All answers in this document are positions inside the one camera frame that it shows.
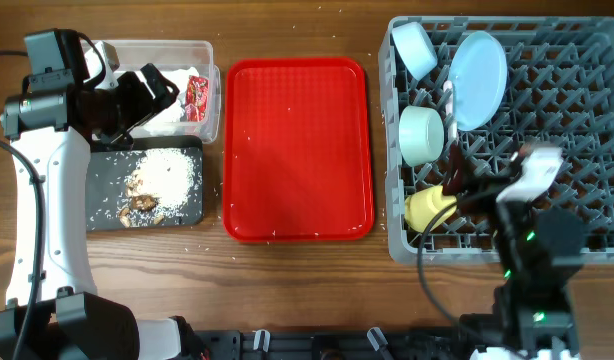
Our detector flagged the white napkin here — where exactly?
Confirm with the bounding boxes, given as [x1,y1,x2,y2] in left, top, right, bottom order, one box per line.
[144,67,199,126]

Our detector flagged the red snack wrapper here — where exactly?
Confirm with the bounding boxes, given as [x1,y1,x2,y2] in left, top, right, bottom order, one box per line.
[185,76,209,122]

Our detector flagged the yellow plastic cup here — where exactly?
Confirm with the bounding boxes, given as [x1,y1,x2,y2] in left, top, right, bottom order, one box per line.
[404,186,457,233]

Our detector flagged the mint green bowl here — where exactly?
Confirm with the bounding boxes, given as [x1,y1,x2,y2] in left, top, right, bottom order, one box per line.
[398,106,445,167]

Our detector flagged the light blue plate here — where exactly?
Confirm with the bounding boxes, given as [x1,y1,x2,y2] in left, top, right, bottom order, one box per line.
[448,31,507,131]

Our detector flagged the blue bowl with food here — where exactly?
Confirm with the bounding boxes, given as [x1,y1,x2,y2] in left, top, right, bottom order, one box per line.
[392,22,437,80]

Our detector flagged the white plastic fork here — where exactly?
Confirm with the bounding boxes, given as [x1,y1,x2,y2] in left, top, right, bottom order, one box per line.
[443,80,458,146]

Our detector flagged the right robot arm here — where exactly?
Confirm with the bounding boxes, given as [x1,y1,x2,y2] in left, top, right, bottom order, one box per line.
[442,143,586,359]

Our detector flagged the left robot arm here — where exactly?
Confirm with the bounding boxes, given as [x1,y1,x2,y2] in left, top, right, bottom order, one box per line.
[0,29,194,359]

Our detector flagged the grey dishwasher rack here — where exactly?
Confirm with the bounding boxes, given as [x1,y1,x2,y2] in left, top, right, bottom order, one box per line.
[378,16,614,265]

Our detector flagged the clear plastic bin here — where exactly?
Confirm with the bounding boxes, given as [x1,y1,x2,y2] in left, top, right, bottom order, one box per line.
[101,40,222,144]

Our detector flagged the pile of white rice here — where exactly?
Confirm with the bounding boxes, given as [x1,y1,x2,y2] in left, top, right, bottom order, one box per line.
[126,148,194,216]

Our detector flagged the black plastic tray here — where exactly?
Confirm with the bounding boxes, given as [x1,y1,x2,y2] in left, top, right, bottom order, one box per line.
[85,136,203,232]

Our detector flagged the brown food scraps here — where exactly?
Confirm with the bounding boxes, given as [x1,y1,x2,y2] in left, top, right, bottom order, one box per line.
[118,170,159,228]

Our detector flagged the red serving tray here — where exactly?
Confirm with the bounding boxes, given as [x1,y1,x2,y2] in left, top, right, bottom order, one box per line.
[222,57,375,243]

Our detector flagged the right black cable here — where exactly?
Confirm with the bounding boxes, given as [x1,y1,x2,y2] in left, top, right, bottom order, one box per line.
[415,189,508,351]

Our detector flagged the black cable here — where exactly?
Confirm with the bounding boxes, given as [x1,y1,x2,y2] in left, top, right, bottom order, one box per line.
[0,49,48,360]
[415,189,508,351]

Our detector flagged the left black cable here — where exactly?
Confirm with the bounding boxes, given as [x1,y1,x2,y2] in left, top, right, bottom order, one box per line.
[0,49,48,360]

